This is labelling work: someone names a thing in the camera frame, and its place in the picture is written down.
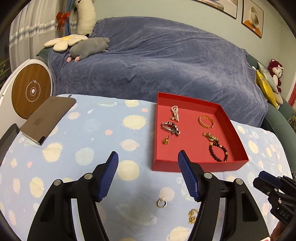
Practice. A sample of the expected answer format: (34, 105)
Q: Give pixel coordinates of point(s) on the framed cup picture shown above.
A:
(253, 17)

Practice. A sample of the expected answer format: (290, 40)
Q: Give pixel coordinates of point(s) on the space pattern blue tablecloth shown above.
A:
(86, 136)

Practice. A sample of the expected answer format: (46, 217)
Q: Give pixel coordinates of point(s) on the red monkey plush toy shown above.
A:
(276, 70)

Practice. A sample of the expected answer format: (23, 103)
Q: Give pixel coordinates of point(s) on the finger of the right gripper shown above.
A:
(269, 178)
(263, 186)

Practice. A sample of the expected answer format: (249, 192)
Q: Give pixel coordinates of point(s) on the flower shaped cushion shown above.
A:
(62, 44)

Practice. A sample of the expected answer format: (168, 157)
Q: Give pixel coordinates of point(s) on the red cardboard box tray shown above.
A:
(207, 136)

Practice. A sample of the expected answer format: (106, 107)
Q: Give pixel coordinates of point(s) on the yellow cushion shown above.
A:
(266, 89)

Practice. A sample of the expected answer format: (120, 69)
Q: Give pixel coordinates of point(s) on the small gold earring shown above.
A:
(166, 140)

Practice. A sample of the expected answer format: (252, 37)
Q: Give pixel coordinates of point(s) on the grey plush mole toy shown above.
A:
(88, 47)

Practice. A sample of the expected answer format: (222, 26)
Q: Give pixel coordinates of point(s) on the right human hand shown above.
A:
(278, 232)

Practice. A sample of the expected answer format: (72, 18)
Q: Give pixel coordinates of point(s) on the white curtain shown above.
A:
(34, 25)

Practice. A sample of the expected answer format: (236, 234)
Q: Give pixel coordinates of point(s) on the green sofa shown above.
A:
(277, 120)

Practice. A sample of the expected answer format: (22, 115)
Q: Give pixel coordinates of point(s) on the gold hoop earring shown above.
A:
(161, 202)

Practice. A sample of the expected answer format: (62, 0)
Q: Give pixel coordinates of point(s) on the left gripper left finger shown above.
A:
(103, 176)

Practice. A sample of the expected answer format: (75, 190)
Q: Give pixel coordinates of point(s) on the brown notebook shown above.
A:
(41, 123)

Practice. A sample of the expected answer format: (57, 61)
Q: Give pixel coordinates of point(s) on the cream plush toy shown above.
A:
(86, 17)

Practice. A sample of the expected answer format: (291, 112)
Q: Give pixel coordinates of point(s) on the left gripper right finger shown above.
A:
(193, 176)

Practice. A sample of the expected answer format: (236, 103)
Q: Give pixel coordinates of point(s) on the blue-grey blanket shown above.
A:
(148, 55)

